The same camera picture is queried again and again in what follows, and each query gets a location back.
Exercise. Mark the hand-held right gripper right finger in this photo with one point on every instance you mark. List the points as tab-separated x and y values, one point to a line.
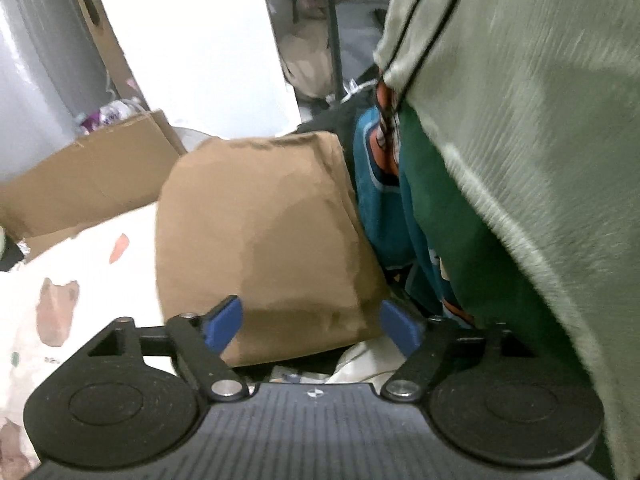
402	330

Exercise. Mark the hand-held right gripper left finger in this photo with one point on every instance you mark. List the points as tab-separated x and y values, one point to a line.
225	322

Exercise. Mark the brown printed t-shirt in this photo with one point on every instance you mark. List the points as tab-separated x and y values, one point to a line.
260	220

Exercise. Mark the dark green garment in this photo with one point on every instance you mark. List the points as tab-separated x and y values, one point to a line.
450	220

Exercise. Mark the white printed bedsheet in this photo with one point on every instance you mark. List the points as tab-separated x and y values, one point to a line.
75	260

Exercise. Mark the purple white plastic bag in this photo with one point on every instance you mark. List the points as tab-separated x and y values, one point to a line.
107	115

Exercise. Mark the light green jacket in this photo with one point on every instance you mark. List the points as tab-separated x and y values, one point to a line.
525	110

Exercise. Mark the beige cloth bag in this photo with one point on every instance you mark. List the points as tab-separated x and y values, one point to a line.
305	60

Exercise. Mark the wooden table black leg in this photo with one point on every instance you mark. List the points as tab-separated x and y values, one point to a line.
332	35

